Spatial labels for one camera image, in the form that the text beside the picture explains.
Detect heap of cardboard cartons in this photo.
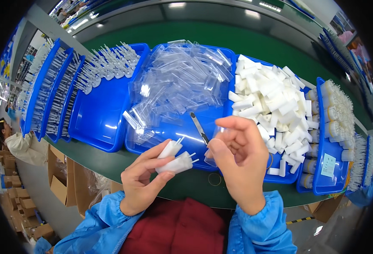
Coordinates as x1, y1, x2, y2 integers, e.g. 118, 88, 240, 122
0, 149, 55, 246

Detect open cardboard boxes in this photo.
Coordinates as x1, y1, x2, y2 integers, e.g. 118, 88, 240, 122
47, 144, 123, 218

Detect black metal tweezers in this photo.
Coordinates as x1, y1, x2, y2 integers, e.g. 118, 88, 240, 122
190, 112, 210, 145

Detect cardboard box under table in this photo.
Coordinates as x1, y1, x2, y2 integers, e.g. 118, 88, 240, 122
303, 193, 346, 223

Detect wide blue plastic tray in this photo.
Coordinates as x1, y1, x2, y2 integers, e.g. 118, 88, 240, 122
68, 43, 151, 153

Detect clear plastic cap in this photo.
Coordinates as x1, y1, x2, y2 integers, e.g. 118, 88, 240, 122
204, 125, 229, 168

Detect person's right hand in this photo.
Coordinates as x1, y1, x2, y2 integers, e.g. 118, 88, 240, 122
206, 116, 270, 216

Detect blue tray of white blocks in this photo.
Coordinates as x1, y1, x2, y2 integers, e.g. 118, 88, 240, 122
220, 54, 305, 185

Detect person's left hand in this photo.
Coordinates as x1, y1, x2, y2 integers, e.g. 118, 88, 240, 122
120, 139, 176, 217

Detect person's body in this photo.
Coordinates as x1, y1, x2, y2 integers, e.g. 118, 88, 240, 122
118, 197, 233, 254

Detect stack of filled blue trays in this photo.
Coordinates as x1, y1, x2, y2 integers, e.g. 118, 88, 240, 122
17, 38, 86, 143

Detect row of distant blue trays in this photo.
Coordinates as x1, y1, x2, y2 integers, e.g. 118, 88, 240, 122
319, 27, 373, 102

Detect trays of white parts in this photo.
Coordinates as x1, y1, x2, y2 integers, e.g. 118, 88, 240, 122
345, 133, 373, 208

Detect row of white pronged parts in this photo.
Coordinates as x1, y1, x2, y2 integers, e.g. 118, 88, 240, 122
74, 41, 141, 95

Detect pile of white plastic blocks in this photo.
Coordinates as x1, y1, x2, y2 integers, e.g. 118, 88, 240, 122
228, 55, 320, 178

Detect blue tray with white label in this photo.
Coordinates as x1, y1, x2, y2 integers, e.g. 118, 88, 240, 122
296, 77, 355, 196

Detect blue tray of clear caps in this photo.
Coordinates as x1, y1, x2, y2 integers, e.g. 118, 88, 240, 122
124, 43, 238, 173

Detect group of capped white parts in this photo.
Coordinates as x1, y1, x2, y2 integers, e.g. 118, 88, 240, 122
299, 79, 356, 189

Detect white plastic pronged part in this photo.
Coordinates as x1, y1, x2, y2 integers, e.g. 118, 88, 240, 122
155, 151, 200, 175
157, 137, 186, 159

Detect pile of clear plastic caps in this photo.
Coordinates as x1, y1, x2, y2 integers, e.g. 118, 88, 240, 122
122, 40, 235, 142

